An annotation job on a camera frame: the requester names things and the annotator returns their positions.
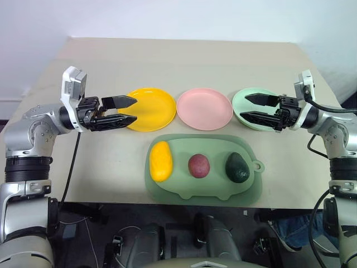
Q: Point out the pink plate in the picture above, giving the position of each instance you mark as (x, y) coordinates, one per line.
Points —
(204, 109)

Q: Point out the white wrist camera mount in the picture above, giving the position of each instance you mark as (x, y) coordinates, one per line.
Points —
(302, 92)
(73, 92)

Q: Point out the green silicone tray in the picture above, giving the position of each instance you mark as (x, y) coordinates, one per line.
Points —
(205, 167)

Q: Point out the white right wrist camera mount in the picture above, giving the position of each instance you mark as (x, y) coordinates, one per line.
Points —
(302, 92)

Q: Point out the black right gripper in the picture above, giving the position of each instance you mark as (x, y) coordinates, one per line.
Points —
(287, 113)

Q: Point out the dark green avocado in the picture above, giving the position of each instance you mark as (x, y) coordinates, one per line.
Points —
(237, 167)

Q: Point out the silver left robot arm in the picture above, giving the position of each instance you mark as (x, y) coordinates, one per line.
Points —
(26, 150)

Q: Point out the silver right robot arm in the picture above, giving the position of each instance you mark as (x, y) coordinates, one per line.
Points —
(338, 139)

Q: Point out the green plate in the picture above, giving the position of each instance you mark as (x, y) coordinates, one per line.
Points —
(245, 111)

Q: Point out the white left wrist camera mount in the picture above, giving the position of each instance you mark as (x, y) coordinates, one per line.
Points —
(73, 92)

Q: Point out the red round fruit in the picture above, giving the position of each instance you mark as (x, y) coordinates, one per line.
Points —
(198, 165)

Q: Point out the grey robot legs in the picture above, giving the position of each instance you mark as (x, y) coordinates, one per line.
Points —
(184, 243)

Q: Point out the yellow mango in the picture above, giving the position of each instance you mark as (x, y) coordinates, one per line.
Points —
(161, 161)

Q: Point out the blue jeans and shoe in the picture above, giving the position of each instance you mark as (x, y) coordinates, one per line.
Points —
(293, 229)

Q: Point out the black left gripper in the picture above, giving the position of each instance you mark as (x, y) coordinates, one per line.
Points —
(88, 113)

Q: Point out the yellow plate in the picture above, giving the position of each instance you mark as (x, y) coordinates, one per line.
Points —
(152, 109)

